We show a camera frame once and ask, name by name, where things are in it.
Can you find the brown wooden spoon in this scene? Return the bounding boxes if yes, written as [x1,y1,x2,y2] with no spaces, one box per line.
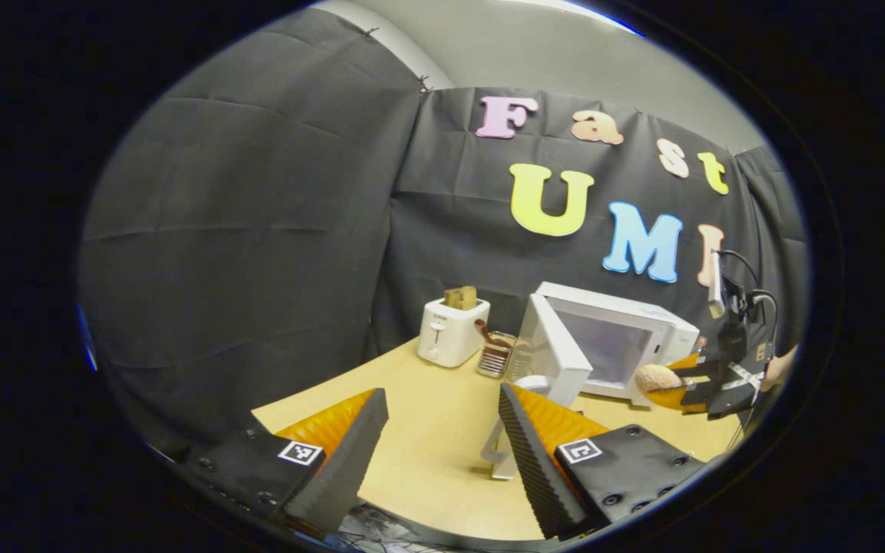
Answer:
[475,319,512,346]

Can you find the white microwave oven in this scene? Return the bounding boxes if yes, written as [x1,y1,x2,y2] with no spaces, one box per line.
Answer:
[481,281,701,481]

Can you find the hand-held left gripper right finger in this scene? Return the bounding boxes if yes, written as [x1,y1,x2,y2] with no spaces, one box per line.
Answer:
[498,382,708,542]

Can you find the black backdrop cloth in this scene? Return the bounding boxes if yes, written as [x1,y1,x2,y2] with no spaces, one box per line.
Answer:
[78,8,810,462]

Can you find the white toaster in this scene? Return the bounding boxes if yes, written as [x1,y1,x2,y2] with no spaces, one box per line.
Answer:
[418,298,491,369]

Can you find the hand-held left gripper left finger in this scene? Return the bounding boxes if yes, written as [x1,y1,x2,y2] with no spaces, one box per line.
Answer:
[181,388,389,538]

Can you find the metal wire utensil holder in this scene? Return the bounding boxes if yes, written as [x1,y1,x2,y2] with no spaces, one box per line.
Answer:
[477,332,518,379]

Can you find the brown bread bun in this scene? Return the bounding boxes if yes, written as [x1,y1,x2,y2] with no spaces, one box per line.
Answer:
[635,364,683,394]

